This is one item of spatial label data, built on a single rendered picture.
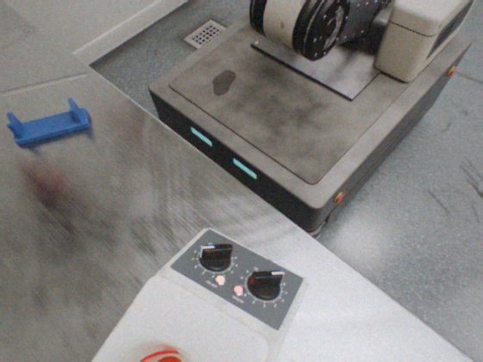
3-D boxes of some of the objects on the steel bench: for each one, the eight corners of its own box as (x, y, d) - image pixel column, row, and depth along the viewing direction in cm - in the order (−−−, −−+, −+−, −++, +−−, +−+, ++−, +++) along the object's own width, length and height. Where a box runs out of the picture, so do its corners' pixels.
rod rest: (88, 111, 54) (76, 93, 51) (90, 127, 52) (78, 110, 49) (17, 128, 52) (1, 112, 49) (18, 146, 51) (1, 130, 48)
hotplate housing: (209, 233, 42) (197, 202, 35) (309, 286, 38) (318, 264, 31) (75, 439, 33) (23, 451, 26) (196, 542, 29) (173, 589, 22)
